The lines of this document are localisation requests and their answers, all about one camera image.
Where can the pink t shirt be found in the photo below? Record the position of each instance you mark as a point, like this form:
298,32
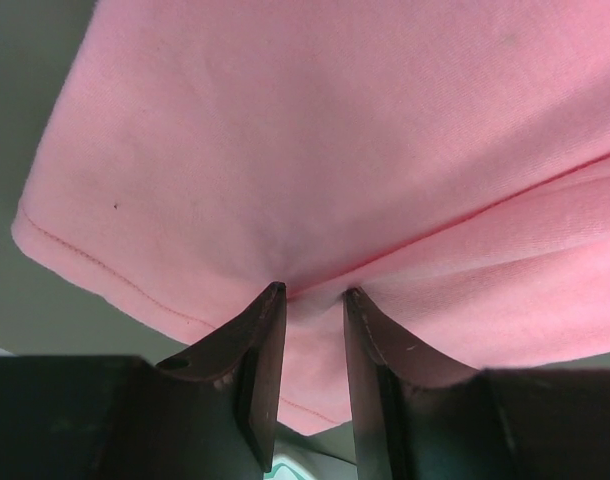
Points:
452,158

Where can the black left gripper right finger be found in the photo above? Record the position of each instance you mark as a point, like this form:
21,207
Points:
416,412

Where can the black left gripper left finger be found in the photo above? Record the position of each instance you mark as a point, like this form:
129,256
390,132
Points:
222,406

